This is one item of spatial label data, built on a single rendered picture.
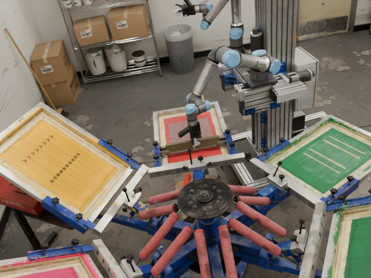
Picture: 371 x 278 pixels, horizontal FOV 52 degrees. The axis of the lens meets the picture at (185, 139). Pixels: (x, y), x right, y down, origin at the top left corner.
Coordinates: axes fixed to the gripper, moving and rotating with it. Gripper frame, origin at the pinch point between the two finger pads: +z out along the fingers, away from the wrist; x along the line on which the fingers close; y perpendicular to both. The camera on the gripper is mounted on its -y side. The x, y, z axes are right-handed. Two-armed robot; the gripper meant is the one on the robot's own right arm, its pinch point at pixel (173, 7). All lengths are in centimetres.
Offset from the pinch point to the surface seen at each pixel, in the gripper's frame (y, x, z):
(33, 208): 32, -199, 60
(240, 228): 16, -213, -74
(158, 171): 43, -156, -12
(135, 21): 97, 165, 106
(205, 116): 62, -78, -32
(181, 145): 47, -127, -23
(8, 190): 32, -185, 86
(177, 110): 60, -72, -7
